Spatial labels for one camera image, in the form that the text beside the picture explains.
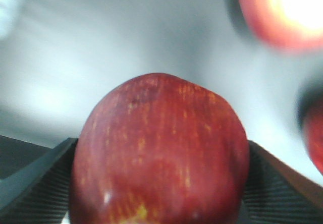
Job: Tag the dark red apple corner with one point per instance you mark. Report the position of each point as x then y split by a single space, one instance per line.
312 130

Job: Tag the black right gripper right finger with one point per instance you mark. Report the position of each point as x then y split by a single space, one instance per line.
275 193

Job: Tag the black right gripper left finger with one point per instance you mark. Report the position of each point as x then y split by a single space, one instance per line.
39 192

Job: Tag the light blue plastic basket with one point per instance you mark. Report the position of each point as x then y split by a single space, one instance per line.
10 10

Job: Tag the dark red striped apple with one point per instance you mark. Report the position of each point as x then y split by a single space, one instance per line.
159 149

